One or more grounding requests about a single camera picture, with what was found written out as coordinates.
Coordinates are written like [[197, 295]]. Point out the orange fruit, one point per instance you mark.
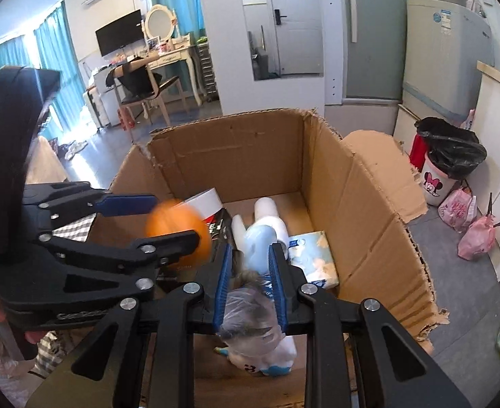
[[174, 216]]

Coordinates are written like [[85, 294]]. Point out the oval vanity mirror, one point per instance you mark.
[[159, 23]]

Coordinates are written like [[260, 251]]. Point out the clear blue-label water bottle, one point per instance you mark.
[[257, 240]]

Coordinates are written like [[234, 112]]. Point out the black bag trash bin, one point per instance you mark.
[[444, 154]]

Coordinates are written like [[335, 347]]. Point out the blue tissue packet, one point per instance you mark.
[[311, 253]]

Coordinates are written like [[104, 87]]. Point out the white dressing table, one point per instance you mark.
[[183, 51]]

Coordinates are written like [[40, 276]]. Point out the white foam stick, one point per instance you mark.
[[238, 233]]

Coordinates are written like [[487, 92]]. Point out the blue curtain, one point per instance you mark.
[[50, 47]]

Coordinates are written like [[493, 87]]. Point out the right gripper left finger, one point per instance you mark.
[[107, 368]]

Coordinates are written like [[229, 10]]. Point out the pink plastic bag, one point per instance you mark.
[[459, 209], [480, 235]]

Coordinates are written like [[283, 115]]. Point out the checkered tablecloth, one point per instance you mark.
[[77, 230]]

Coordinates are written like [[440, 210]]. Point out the wooden chair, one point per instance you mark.
[[135, 84]]

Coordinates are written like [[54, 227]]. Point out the black red product box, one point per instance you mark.
[[220, 229]]

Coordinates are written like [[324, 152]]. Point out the black television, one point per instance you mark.
[[120, 33]]

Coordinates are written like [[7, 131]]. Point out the grey drawer tower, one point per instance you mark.
[[206, 68]]

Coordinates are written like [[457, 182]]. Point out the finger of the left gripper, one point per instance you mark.
[[70, 201], [156, 252]]

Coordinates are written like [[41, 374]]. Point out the white blue plush toy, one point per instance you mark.
[[275, 363]]

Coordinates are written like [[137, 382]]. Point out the white cylindrical bottle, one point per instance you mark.
[[266, 213]]

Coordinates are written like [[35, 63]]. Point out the white refrigerator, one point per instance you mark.
[[445, 42]]

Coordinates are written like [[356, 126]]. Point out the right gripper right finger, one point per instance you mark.
[[309, 322]]

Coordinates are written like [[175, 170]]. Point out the brown cardboard box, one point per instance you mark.
[[360, 190]]

